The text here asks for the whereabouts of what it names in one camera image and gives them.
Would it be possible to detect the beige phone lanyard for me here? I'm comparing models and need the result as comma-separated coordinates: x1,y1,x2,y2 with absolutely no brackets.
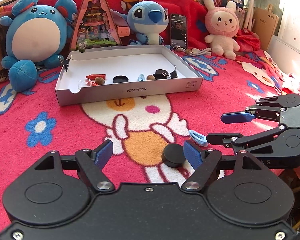
175,46,212,57

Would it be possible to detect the red fabric bag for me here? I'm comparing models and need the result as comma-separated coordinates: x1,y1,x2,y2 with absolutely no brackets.
234,28,261,53

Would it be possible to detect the white wooden rack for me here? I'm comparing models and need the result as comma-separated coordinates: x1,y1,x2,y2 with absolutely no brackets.
243,0,254,30

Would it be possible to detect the brown cardboard box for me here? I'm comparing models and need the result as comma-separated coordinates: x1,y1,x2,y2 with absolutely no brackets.
252,4,279,50

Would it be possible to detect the black round cap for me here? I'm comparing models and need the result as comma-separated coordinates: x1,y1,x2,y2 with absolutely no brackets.
161,143,186,168
153,69,169,80

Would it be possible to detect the blue round mouse plush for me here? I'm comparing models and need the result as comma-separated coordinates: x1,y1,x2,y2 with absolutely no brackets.
0,0,77,92

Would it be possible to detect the red cartoon blanket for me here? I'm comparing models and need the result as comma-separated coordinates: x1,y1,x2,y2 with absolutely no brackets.
0,0,300,235

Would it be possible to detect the large brown acorn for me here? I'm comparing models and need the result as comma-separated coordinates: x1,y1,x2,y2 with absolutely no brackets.
146,75,155,80

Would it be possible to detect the pink bunny plush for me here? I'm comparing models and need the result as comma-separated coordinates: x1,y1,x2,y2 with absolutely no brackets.
203,0,240,60

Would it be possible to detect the shallow black lid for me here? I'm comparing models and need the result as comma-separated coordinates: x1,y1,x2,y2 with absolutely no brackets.
113,75,129,83

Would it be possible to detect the small brown acorn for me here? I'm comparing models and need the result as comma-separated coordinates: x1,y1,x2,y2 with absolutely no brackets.
94,76,105,85

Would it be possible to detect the blue Stitch plush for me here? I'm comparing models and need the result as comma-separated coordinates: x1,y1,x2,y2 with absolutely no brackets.
110,1,168,45

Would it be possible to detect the pink triangular diorama house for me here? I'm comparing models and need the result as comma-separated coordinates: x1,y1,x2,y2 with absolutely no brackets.
70,0,130,52

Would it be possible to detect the white cardboard box tray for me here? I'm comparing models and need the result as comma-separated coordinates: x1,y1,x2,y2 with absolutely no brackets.
55,45,203,106

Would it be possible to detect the large black binder clip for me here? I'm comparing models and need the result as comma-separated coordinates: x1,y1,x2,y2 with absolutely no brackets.
162,65,178,79

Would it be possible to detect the black smartphone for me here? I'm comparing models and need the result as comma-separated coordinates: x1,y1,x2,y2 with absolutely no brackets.
170,14,187,49

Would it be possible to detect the black binder clip on box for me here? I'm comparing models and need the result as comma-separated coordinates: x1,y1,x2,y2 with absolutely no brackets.
58,55,72,72

